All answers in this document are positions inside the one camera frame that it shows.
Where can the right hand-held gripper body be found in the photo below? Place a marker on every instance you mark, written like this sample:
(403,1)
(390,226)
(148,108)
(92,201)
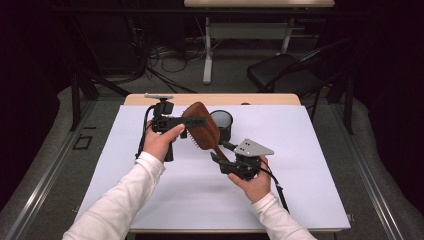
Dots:
(253,149)

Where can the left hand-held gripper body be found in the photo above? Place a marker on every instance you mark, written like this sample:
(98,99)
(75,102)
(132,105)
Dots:
(163,123)

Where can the black mesh cup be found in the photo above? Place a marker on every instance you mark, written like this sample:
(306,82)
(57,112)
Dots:
(226,133)

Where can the brown wooden hairbrush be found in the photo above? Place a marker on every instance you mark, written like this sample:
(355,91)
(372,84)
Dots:
(203,133)

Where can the person's left hand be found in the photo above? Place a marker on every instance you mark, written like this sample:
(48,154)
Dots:
(156,143)

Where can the person's right hand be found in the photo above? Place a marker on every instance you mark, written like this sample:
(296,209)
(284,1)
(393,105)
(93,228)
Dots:
(256,188)

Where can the white table sheet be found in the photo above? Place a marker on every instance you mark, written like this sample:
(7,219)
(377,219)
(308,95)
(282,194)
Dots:
(316,166)

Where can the white-legged wooden desk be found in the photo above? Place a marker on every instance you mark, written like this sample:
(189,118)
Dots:
(207,50)

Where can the black folding chair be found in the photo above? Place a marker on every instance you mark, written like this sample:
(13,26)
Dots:
(283,70)

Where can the black metal stand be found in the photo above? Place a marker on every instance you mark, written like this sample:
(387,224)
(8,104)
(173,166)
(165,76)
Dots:
(349,106)
(75,106)

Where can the dark curtain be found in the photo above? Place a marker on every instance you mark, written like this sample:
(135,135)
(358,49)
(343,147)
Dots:
(26,100)
(393,100)

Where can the metal floor rail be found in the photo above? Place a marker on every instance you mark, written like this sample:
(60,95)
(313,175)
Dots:
(42,183)
(368,181)

